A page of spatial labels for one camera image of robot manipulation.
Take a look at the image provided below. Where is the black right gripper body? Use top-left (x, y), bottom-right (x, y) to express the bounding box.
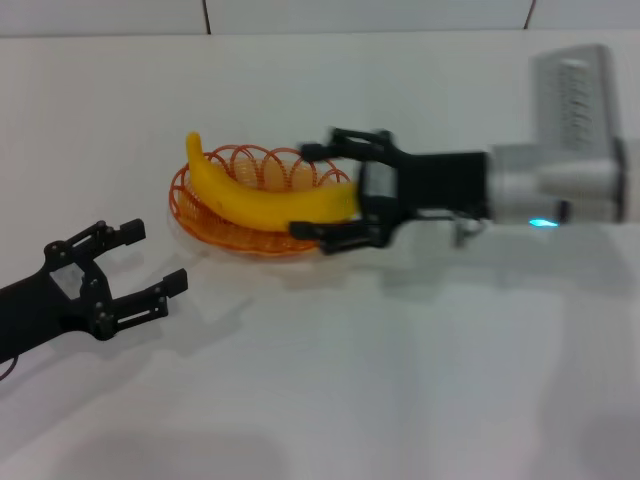
top-left (355, 148), bottom-right (492, 250)

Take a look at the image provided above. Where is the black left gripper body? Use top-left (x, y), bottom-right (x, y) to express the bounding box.
top-left (0, 248), bottom-right (115, 367)

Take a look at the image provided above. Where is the orange woven plastic basket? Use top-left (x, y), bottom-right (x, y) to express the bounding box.
top-left (168, 143), bottom-right (354, 260)

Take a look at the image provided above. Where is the yellow banana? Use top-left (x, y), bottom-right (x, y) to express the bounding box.
top-left (185, 130), bottom-right (360, 234)

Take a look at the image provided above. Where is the metal cable plug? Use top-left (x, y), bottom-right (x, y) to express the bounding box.
top-left (451, 216), bottom-right (485, 248)

